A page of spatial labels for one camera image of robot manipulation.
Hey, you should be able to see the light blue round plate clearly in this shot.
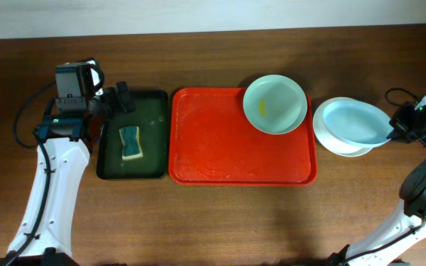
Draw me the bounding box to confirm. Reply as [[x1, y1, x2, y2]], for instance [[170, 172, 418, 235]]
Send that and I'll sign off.
[[321, 100, 393, 148]]

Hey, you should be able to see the green yellow sponge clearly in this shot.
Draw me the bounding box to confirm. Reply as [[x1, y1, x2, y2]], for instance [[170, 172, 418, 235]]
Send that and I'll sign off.
[[119, 126, 143, 160]]

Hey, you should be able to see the white round plate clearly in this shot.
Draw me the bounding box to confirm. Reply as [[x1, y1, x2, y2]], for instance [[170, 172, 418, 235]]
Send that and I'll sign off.
[[313, 97, 372, 157]]

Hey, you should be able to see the mint green round plate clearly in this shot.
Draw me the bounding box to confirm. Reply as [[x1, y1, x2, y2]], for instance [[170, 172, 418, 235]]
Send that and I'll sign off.
[[243, 75, 308, 134]]

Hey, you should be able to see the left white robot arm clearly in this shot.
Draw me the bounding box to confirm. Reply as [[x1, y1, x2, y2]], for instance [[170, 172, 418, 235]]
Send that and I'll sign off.
[[0, 81, 135, 265]]

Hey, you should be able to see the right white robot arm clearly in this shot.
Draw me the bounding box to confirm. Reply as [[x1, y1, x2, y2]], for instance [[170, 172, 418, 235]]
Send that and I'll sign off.
[[325, 94, 426, 266]]

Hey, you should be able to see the black plastic tray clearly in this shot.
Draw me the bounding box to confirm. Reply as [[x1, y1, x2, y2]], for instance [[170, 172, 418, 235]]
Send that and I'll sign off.
[[96, 90, 169, 180]]

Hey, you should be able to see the red plastic tray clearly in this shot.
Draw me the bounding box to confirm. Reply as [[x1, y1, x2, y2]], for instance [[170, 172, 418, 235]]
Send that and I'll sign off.
[[168, 87, 317, 186]]

